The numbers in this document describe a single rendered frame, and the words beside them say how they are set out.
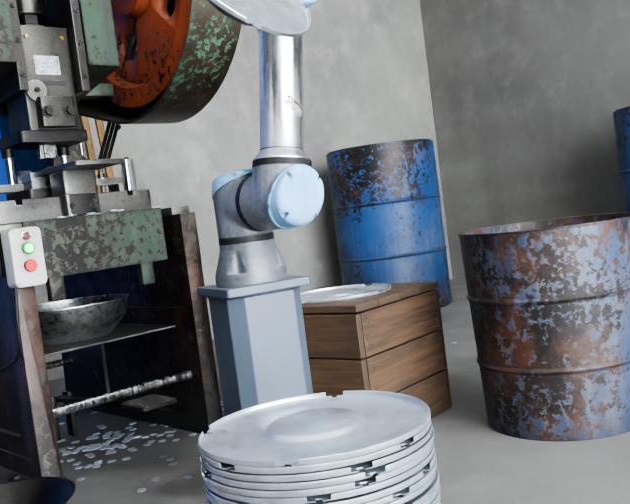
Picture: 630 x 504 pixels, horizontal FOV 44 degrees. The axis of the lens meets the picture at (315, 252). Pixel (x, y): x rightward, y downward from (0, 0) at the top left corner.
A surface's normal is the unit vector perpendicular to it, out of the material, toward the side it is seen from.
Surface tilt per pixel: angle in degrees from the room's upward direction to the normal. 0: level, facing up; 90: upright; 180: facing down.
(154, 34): 90
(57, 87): 90
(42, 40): 90
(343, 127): 90
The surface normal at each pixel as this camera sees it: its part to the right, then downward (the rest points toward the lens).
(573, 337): -0.07, 0.10
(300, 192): 0.64, 0.09
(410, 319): 0.77, -0.07
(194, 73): 0.54, 0.72
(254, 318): 0.46, -0.01
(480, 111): -0.72, 0.13
